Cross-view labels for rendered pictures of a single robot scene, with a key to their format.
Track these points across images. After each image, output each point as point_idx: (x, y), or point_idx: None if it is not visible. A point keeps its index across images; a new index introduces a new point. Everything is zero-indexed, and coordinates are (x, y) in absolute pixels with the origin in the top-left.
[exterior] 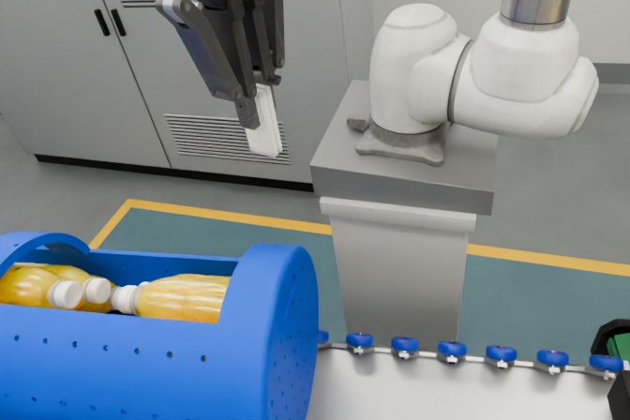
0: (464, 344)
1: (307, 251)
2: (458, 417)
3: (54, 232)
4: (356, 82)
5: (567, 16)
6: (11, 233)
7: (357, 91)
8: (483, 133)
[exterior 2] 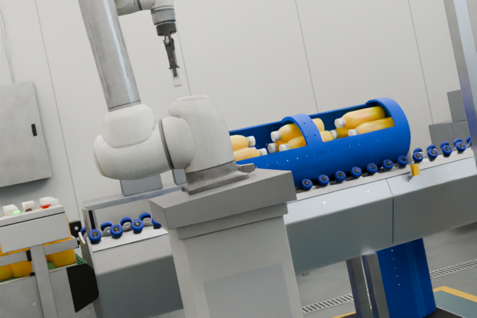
0: (152, 219)
1: None
2: (150, 228)
3: (299, 124)
4: (284, 172)
5: (107, 113)
6: (307, 118)
7: (276, 172)
8: (165, 200)
